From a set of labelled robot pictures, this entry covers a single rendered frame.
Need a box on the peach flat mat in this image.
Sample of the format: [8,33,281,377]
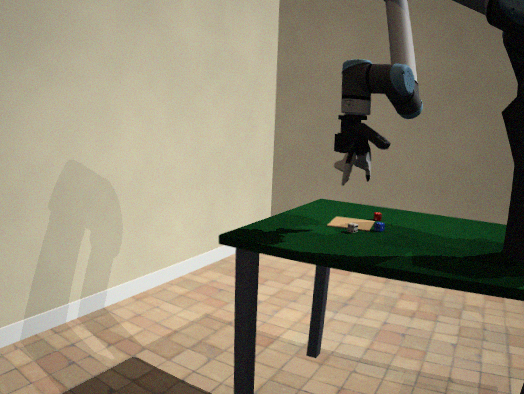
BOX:
[327,216,375,231]

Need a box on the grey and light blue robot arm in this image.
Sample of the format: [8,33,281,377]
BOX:
[341,0,524,149]

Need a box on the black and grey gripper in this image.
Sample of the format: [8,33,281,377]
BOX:
[334,114,371,186]

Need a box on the blue die with white pips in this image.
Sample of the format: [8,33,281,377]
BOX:
[374,222,385,232]

